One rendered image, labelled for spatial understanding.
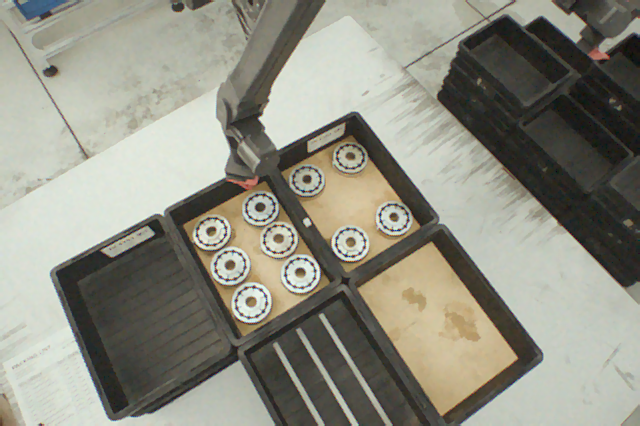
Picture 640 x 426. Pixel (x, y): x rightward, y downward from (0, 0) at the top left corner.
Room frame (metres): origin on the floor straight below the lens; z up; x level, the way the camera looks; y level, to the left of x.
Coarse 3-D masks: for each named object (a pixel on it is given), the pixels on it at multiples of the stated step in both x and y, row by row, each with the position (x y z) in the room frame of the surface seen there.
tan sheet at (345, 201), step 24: (336, 144) 0.68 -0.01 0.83; (288, 168) 0.58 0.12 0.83; (336, 192) 0.52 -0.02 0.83; (360, 192) 0.52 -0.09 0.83; (384, 192) 0.53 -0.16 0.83; (312, 216) 0.44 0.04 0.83; (336, 216) 0.44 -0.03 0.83; (360, 216) 0.45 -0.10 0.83; (384, 240) 0.39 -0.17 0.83; (360, 264) 0.31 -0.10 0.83
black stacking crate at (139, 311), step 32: (160, 224) 0.36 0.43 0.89; (96, 256) 0.26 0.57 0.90; (128, 256) 0.28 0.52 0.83; (160, 256) 0.29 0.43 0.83; (64, 288) 0.17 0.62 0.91; (96, 288) 0.19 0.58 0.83; (128, 288) 0.20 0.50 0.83; (160, 288) 0.20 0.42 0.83; (192, 288) 0.21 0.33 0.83; (96, 320) 0.11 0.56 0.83; (128, 320) 0.11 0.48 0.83; (160, 320) 0.12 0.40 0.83; (192, 320) 0.13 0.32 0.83; (96, 352) 0.03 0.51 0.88; (128, 352) 0.04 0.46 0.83; (160, 352) 0.04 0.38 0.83; (192, 352) 0.05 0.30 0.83; (128, 384) -0.04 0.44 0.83; (160, 384) -0.03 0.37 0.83; (128, 416) -0.10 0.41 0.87
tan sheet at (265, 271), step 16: (272, 192) 0.50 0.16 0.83; (224, 208) 0.44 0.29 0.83; (240, 208) 0.45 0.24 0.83; (192, 224) 0.39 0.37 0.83; (240, 224) 0.40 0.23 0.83; (240, 240) 0.35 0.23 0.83; (256, 240) 0.36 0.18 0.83; (208, 256) 0.30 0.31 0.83; (256, 256) 0.31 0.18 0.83; (256, 272) 0.27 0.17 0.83; (272, 272) 0.27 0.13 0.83; (304, 272) 0.28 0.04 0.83; (320, 272) 0.28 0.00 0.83; (224, 288) 0.22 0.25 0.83; (272, 288) 0.23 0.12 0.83; (320, 288) 0.24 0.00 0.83; (288, 304) 0.19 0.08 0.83; (240, 320) 0.14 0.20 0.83
